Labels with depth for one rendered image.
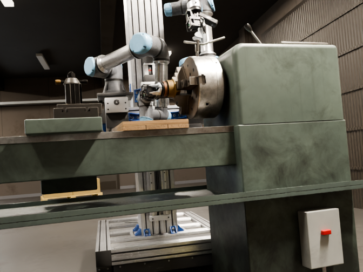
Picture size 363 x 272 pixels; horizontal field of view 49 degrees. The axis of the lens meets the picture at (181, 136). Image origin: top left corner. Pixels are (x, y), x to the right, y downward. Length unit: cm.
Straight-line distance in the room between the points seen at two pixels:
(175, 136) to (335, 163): 82
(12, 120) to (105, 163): 954
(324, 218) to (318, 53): 81
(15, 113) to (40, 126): 956
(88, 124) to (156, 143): 32
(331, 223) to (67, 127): 127
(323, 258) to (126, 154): 102
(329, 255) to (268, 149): 56
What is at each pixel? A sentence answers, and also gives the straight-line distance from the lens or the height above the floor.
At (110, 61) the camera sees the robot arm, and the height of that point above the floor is 132.
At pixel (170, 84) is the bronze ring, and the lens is 195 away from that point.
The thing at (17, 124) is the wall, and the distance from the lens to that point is 1117.
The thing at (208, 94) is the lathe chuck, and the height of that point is 102.
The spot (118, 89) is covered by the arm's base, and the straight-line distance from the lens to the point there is 253.
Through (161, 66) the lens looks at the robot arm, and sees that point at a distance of 230.
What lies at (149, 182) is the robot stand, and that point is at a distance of 264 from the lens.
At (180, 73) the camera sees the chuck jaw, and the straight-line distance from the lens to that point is 205.
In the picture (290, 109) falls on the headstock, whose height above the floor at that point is 93.
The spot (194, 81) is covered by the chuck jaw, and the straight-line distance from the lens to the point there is 189.
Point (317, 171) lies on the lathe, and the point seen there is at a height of 62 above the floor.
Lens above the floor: 73
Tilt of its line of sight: 3 degrees up
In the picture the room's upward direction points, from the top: 4 degrees counter-clockwise
